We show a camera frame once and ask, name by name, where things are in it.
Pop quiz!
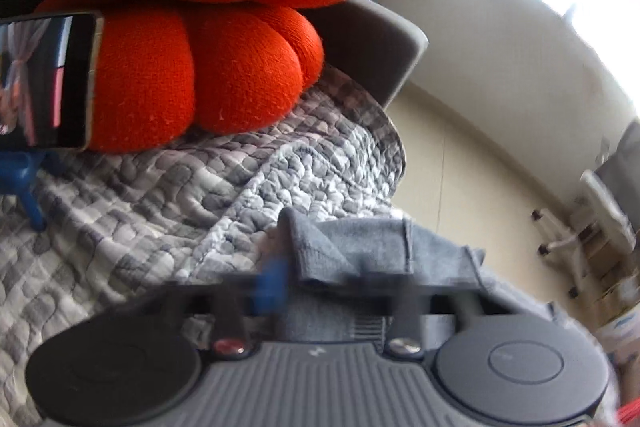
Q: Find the blue phone stand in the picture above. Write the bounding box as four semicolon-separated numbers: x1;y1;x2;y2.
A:
0;149;61;230

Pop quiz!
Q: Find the smartphone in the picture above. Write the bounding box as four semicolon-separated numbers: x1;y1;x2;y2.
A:
0;11;105;151

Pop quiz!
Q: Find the grey knit sweater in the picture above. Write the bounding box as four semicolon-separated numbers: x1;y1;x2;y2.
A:
272;207;556;343

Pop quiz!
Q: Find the grey checked quilt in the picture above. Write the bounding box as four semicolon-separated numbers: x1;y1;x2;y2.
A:
0;67;406;427

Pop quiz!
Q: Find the red basket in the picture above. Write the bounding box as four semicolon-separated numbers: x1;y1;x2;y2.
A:
617;399;640;427

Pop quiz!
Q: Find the orange knot cushion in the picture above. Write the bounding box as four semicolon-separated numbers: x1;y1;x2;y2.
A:
30;0;376;152

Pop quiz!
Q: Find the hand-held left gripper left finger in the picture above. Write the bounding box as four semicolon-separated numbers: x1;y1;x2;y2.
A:
150;259;288;358

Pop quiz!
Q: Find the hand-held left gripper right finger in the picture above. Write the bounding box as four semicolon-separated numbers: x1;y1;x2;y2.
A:
360;277;483;358

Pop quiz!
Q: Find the grey office chair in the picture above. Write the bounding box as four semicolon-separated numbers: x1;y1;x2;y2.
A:
532;122;640;298

